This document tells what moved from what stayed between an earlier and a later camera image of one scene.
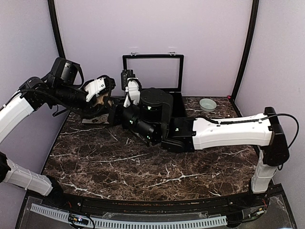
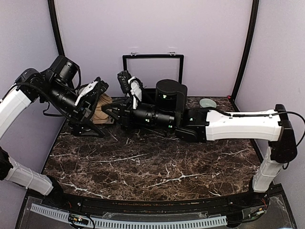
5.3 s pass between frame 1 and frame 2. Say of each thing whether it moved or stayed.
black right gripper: moved
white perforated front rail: stayed
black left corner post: stayed
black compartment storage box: stayed
